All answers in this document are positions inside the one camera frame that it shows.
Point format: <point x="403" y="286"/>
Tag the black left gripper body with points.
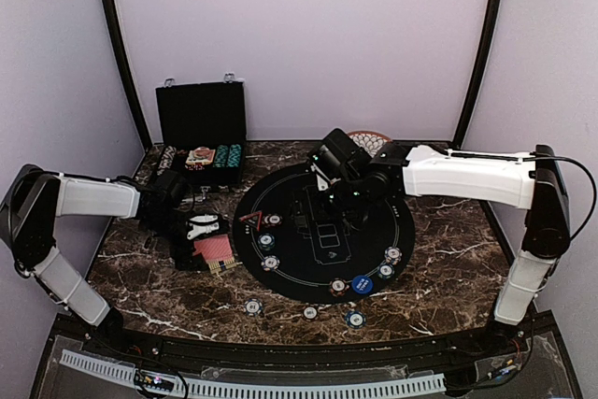
<point x="165" y="227"/>

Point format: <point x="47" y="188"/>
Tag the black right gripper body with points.
<point x="347" y="195"/>

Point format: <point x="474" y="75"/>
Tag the red playing card deck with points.
<point x="216" y="251"/>

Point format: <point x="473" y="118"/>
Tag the red triangular all-in button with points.
<point x="254" y="220"/>

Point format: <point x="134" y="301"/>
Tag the blue white chip stack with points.
<point x="253" y="307"/>

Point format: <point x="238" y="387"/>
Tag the blue small blind button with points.
<point x="362" y="284"/>

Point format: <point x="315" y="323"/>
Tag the brown white chip stack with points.
<point x="310" y="313"/>

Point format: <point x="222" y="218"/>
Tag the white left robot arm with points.
<point x="37" y="198"/>

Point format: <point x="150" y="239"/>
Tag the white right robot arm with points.
<point x="531" y="181"/>

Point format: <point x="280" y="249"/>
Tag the round black poker mat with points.
<point x="308" y="263"/>

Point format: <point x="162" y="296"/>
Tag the patterned ceramic plate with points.
<point x="371" y="142"/>

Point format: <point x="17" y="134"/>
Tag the boxed card deck in case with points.
<point x="200" y="157"/>

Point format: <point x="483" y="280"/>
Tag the green chip row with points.
<point x="221" y="156"/>

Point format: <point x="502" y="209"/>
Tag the teal chip row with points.
<point x="234" y="156"/>

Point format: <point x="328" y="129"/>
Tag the black poker chip case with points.
<point x="205" y="114"/>

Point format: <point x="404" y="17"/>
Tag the white slotted cable duct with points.
<point x="217" y="382"/>

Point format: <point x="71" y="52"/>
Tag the left black frame post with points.
<point x="125" y="72"/>

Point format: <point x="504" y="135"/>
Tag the black frame post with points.
<point x="125" y="72"/>
<point x="478" y="71"/>

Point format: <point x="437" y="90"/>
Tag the right black frame post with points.
<point x="478" y="71"/>

